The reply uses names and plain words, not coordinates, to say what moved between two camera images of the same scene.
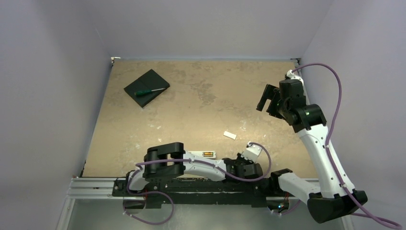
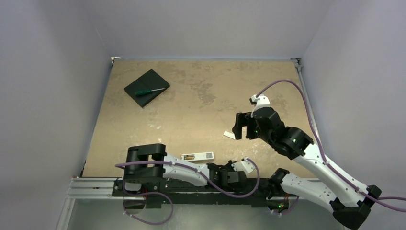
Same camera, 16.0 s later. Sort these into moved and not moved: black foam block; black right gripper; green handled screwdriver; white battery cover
Moved: black right gripper
Not moved: green handled screwdriver; black foam block; white battery cover
